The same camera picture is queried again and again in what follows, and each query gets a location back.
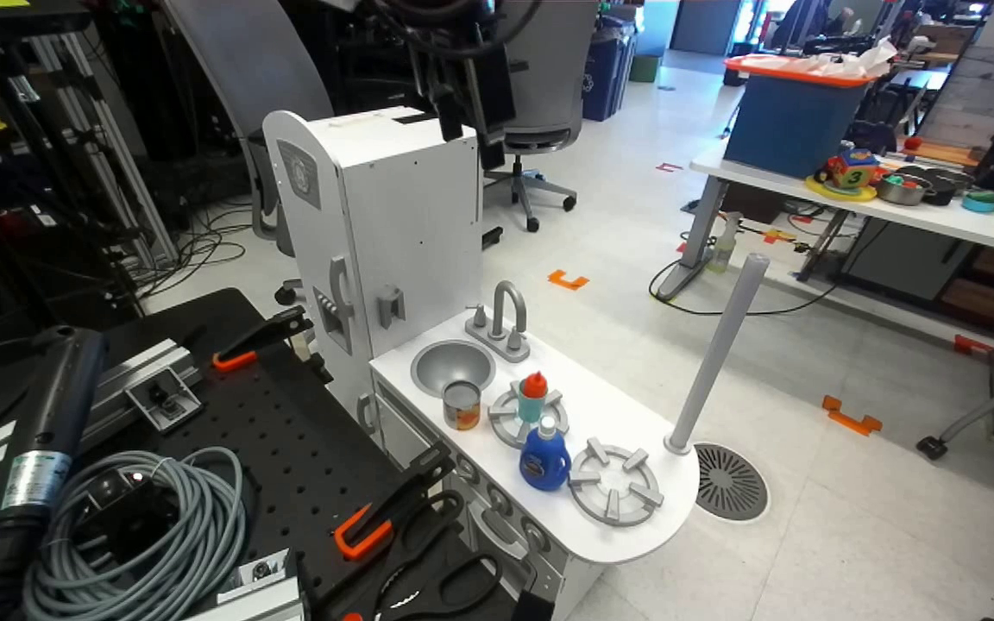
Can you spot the grey curved panel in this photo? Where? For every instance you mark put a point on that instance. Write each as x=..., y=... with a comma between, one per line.
x=249, y=71

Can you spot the white work table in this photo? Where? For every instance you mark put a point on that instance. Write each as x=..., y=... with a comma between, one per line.
x=922, y=211

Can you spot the metal equipment rack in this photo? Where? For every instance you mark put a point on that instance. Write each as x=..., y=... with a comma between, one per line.
x=83, y=140

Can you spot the grey toy kitchen pole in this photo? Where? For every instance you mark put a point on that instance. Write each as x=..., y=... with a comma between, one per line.
x=720, y=348

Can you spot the black perforated mounting board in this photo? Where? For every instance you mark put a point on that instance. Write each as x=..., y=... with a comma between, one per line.
x=278, y=436

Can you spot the short aluminium extrusion piece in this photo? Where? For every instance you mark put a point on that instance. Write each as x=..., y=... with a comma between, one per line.
x=261, y=587

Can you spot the colourful toy pile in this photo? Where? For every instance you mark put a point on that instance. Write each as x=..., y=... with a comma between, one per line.
x=845, y=175

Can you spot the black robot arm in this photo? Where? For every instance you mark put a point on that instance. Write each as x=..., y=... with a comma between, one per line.
x=429, y=21

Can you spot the grey arched faucet spout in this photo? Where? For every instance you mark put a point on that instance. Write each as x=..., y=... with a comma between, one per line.
x=508, y=284

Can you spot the white toy kitchen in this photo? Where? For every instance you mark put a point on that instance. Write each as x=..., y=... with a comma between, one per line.
x=405, y=209

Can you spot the aluminium extrusion rail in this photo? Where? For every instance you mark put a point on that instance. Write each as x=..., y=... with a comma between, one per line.
x=147, y=383

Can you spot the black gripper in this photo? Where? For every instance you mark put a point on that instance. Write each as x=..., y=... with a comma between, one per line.
x=448, y=107

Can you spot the grey office chair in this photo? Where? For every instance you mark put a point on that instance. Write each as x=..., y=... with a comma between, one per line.
x=543, y=80

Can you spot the grey toy stove burner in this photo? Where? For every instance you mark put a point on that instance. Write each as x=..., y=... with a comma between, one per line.
x=504, y=417
x=616, y=485

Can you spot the blue detergent bottle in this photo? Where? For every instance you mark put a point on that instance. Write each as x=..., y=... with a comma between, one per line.
x=543, y=463

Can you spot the black tube with silver band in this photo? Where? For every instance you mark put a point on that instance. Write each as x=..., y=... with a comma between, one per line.
x=43, y=436

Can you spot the orange capped small bottle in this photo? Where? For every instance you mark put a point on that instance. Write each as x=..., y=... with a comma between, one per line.
x=532, y=399

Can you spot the blue recycling bin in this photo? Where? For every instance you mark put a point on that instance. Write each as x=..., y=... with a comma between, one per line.
x=604, y=73

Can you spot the blue bin with orange lid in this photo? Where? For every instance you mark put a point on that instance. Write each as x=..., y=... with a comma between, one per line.
x=791, y=122

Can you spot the round grey floor drain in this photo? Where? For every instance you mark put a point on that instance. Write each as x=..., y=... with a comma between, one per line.
x=736, y=485

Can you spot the grey toy sink bowl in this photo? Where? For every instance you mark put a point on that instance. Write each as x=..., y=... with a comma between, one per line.
x=448, y=368

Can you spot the grey faucet base with knobs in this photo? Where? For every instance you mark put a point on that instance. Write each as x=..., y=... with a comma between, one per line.
x=498, y=348

